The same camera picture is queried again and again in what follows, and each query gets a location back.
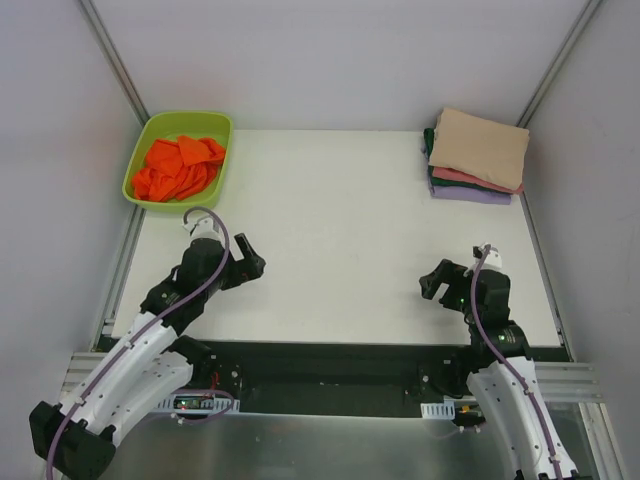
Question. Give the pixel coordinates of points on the green plastic bin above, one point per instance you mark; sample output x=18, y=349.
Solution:
x=170, y=125

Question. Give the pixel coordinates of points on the pink folded t shirt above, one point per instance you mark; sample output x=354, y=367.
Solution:
x=454, y=175

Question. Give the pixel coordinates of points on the beige folded t shirt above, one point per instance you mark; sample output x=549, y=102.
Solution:
x=488, y=150

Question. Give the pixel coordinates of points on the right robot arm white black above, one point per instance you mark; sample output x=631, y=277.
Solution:
x=499, y=372

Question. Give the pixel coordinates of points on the left aluminium corner post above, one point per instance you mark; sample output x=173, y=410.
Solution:
x=113, y=58

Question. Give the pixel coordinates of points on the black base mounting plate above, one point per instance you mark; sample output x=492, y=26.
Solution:
x=385, y=381

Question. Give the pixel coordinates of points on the left white cable duct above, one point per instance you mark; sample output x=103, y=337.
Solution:
x=198, y=403

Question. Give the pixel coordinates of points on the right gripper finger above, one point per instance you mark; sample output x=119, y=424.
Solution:
x=430, y=283
x=442, y=270

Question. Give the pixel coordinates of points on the orange t shirt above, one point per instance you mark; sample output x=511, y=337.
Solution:
x=178, y=169

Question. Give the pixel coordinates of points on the dark green folded t shirt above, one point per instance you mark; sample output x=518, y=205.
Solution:
x=440, y=186

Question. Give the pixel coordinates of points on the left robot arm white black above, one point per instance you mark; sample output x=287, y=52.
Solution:
x=79, y=435

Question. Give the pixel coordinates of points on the white cable duct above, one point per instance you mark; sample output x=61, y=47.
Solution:
x=438, y=411
x=198, y=403

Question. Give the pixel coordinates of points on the lilac folded t shirt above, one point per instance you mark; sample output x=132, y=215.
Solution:
x=484, y=197

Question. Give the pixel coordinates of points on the right aluminium corner post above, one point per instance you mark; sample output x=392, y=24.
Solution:
x=583, y=20

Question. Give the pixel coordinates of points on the aluminium corner post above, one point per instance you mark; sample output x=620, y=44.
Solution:
x=583, y=20
x=113, y=58

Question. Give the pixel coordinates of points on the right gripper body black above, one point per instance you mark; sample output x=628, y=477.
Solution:
x=447, y=285

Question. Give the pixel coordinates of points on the right white cable duct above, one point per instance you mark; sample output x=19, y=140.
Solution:
x=438, y=411

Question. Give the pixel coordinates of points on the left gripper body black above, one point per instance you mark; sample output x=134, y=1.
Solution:
x=239, y=265

